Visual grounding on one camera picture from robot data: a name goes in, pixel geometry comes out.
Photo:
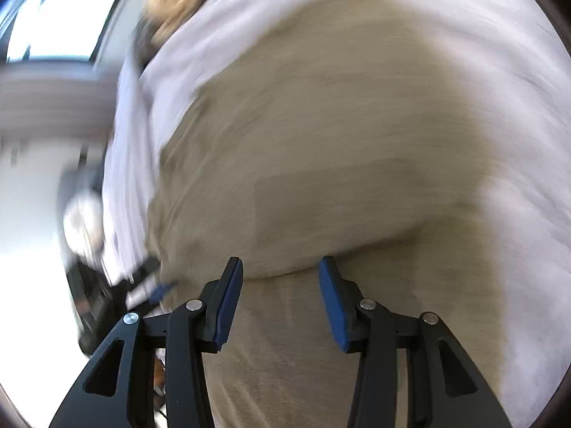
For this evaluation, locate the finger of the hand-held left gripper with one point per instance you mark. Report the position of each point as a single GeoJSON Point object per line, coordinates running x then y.
{"type": "Point", "coordinates": [160, 290]}

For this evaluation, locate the window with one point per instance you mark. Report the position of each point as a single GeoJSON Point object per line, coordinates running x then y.
{"type": "Point", "coordinates": [58, 18]}

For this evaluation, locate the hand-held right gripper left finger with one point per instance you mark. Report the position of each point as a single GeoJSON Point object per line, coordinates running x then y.
{"type": "Point", "coordinates": [228, 303]}

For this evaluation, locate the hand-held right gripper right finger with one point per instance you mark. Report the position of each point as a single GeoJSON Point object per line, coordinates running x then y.
{"type": "Point", "coordinates": [333, 303]}

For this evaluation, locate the pile of tan clothes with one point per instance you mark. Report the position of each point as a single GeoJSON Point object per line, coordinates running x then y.
{"type": "Point", "coordinates": [178, 4]}

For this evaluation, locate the olive knit sweater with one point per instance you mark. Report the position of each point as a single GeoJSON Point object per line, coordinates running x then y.
{"type": "Point", "coordinates": [312, 165]}

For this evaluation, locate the pale lilac embossed blanket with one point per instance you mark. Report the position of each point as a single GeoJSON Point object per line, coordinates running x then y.
{"type": "Point", "coordinates": [490, 76]}

